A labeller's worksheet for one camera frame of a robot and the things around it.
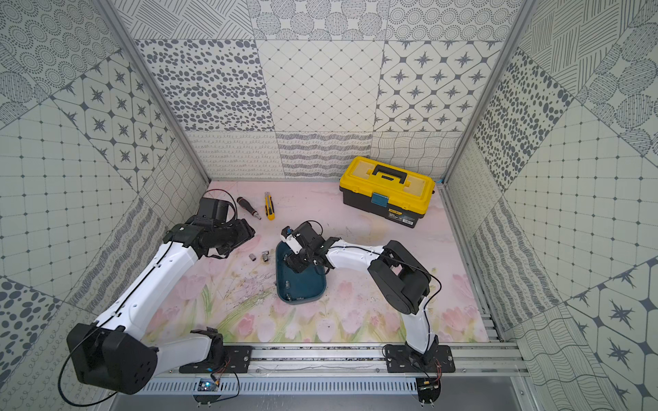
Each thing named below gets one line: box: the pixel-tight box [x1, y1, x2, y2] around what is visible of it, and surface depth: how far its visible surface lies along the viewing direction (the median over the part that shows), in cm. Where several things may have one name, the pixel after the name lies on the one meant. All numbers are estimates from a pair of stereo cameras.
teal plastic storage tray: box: [275, 240, 327, 305], surface depth 88 cm
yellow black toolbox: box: [339, 155, 437, 229], surface depth 100 cm
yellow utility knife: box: [263, 191, 276, 221], surface depth 113 cm
